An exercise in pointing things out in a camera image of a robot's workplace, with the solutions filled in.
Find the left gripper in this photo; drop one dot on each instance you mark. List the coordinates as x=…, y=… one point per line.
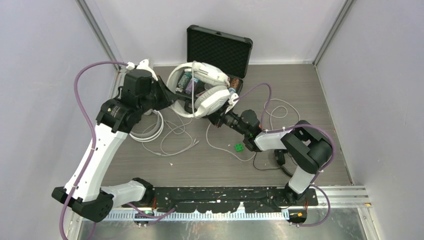
x=168, y=97

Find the black poker chip case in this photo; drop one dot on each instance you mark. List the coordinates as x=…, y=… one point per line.
x=228, y=52

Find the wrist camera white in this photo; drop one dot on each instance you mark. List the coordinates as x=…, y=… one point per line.
x=144, y=66
x=232, y=101

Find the white gaming headset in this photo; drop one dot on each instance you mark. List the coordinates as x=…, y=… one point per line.
x=201, y=89

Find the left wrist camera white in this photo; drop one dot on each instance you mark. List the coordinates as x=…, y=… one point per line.
x=144, y=66

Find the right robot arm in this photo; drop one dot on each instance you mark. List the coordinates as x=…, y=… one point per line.
x=310, y=146

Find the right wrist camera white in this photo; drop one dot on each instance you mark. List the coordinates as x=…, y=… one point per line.
x=232, y=101

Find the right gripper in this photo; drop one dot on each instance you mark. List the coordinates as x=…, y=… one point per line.
x=218, y=118

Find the green toy brick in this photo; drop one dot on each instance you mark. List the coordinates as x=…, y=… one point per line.
x=239, y=147

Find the black headphones with cable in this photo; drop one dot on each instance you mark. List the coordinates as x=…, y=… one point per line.
x=279, y=156

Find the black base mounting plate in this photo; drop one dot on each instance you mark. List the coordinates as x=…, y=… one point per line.
x=254, y=199

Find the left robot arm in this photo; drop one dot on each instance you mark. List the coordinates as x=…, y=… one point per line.
x=142, y=91

